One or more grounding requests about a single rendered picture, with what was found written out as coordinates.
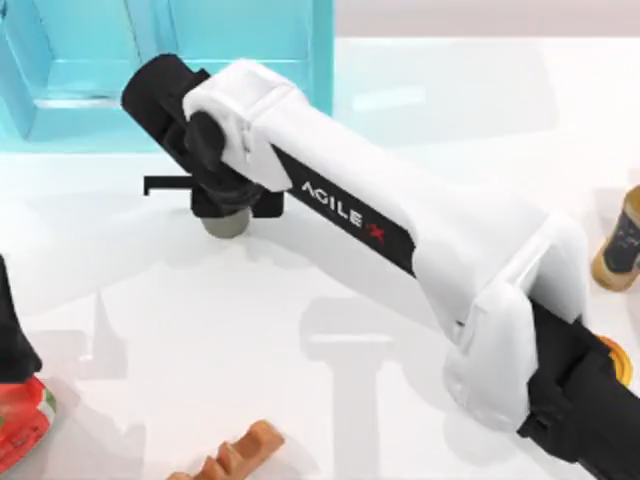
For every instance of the pale grey rounded box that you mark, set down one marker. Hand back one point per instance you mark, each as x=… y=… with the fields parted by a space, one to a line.
x=225 y=225

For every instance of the tan bottle with black label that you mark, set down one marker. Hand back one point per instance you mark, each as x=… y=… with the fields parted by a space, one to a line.
x=620 y=245

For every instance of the brown bread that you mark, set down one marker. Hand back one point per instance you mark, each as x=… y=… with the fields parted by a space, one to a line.
x=240 y=452

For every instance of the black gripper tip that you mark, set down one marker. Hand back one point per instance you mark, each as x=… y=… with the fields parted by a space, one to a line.
x=15 y=330

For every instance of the light blue rack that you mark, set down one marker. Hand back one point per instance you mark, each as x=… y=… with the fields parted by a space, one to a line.
x=65 y=75

